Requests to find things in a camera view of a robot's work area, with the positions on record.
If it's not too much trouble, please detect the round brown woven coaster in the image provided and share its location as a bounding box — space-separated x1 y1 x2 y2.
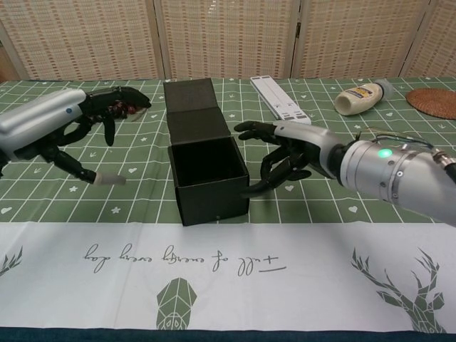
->
406 88 456 120

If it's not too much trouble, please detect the cream mayonnaise squeeze bottle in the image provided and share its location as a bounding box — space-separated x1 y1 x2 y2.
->
335 80 395 116

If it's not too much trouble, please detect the green checked tablecloth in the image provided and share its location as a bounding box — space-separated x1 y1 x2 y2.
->
0 76 456 331

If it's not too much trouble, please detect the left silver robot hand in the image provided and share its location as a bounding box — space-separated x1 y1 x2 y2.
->
0 85 152 186

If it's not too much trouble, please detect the dark red grape bunch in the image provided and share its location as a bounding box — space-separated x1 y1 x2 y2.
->
106 99 150 120

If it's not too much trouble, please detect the white folding stand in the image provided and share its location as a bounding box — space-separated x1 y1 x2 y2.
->
249 75 311 125

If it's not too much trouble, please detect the woven bamboo folding screen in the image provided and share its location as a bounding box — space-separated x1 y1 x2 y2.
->
0 0 456 81

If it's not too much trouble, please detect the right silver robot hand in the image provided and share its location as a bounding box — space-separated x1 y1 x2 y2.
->
234 120 345 199

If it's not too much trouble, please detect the black folding box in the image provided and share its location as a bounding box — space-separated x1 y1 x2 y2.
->
162 78 250 227

